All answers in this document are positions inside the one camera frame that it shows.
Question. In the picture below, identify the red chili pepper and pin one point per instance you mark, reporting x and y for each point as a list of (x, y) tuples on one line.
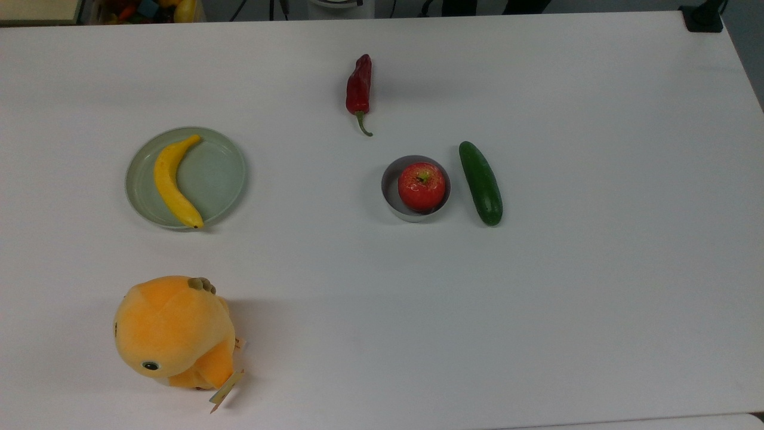
[(359, 83)]

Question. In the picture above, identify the pale green plastic plate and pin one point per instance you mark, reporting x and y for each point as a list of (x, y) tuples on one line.
[(216, 179)]

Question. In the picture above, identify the small grey metal bowl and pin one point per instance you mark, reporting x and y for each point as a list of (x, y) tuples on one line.
[(389, 186)]

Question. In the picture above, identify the red apple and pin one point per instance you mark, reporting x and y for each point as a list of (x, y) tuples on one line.
[(421, 188)]

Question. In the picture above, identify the green cucumber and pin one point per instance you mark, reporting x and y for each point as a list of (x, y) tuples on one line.
[(481, 183)]

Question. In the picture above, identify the yellow banana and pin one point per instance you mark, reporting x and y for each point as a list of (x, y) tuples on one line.
[(166, 179)]

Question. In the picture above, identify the orange plush chick toy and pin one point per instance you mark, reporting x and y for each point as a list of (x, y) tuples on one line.
[(173, 328)]

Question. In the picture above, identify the yellow toy fruit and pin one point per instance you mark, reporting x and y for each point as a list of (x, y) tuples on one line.
[(185, 9)]

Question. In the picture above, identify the box of colourful toys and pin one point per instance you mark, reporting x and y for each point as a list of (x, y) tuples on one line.
[(134, 11)]

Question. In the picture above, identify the wooden board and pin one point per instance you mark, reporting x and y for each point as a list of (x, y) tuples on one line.
[(36, 9)]

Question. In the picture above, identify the black table clamp mount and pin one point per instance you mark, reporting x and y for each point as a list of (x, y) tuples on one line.
[(702, 21)]

